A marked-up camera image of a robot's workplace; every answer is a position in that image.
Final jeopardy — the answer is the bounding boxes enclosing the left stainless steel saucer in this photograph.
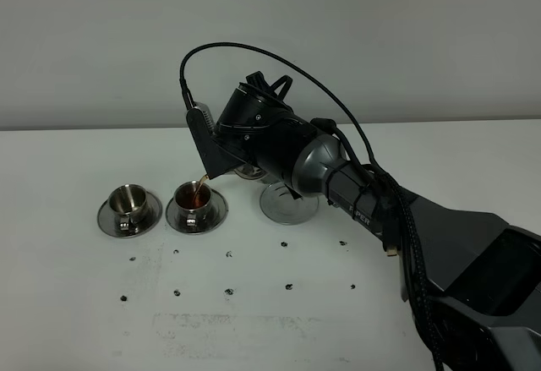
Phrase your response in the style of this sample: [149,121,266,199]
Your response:
[96,192,163,238]

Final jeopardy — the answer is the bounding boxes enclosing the left stainless steel teacup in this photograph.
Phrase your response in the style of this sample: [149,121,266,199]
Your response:
[107,183,150,232]

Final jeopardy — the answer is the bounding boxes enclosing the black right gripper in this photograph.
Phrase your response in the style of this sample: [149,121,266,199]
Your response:
[186,71,321,185]

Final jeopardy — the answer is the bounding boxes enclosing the stainless steel teapot saucer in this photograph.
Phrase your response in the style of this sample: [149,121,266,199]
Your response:
[260,183,320,225]

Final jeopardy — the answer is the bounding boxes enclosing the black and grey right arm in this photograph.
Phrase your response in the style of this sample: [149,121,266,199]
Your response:
[182,73,540,370]

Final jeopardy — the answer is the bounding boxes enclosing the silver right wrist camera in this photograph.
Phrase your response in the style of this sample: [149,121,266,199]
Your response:
[194,102,216,134]

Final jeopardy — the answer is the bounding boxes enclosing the right stainless steel saucer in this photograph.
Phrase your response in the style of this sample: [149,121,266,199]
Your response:
[166,189,228,235]

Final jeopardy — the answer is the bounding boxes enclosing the right stainless steel teacup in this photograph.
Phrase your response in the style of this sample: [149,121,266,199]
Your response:
[173,181,212,232]

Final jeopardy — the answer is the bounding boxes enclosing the black right camera cable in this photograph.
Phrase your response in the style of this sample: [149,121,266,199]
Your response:
[178,41,445,371]

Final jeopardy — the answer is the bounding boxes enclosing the stainless steel teacup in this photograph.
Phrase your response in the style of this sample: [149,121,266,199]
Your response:
[107,183,150,232]
[173,181,212,232]

